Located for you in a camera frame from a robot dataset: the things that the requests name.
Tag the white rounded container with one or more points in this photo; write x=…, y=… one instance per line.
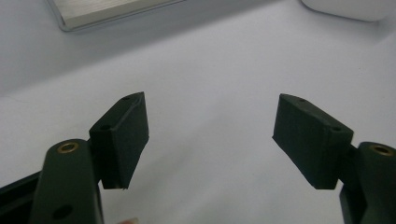
x=348, y=7

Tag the silver metal tray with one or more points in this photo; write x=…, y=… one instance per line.
x=102, y=11

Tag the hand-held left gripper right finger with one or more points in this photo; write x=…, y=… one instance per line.
x=314, y=140

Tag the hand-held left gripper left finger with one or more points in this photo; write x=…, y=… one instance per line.
x=120, y=140

